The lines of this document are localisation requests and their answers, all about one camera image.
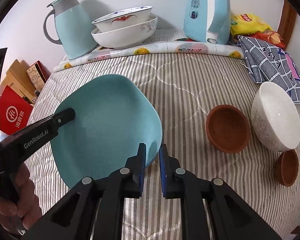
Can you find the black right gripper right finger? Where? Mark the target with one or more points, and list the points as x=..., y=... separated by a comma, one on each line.
x=209, y=209

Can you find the black genrobot right gripper left finger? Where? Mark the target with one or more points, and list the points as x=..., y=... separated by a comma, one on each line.
x=17, y=148

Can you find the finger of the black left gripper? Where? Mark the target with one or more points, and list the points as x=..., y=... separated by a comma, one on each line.
x=93, y=209

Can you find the light blue square plate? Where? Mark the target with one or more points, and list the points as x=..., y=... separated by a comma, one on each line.
x=112, y=117

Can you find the red paper bag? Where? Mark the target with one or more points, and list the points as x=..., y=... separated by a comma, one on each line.
x=14, y=112

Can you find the brown cardboard box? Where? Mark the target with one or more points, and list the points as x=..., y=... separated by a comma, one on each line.
x=17, y=79

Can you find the small brown wooden bowl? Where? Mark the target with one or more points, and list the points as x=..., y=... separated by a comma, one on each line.
x=287, y=168

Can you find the patterned brown gift box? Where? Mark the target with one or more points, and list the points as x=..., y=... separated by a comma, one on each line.
x=38, y=75

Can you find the white speckled ceramic bowl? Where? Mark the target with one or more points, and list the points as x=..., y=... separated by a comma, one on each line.
x=275, y=119

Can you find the striped quilted bed cover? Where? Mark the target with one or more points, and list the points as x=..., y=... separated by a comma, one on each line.
x=183, y=88

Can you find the light blue thermos jug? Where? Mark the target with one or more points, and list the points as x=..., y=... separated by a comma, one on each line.
x=73, y=27

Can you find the blue grey checked cloth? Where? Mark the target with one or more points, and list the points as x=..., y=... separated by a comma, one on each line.
x=266, y=62

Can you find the large white bowl grey pattern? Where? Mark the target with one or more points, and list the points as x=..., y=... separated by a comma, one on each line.
x=128, y=36

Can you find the fruit pattern plastic mat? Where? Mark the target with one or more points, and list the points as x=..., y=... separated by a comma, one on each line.
x=162, y=47

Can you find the orange snack bag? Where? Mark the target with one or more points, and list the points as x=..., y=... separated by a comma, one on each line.
x=271, y=37

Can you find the white bowl red pattern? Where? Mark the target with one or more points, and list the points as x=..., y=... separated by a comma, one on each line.
x=123, y=18

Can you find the yellow snack bag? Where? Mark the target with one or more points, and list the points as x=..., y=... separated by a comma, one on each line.
x=246, y=24

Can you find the light blue electric kettle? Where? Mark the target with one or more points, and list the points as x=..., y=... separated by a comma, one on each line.
x=208, y=21

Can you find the brown wooden door frame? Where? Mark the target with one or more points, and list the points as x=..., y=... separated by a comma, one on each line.
x=287, y=22

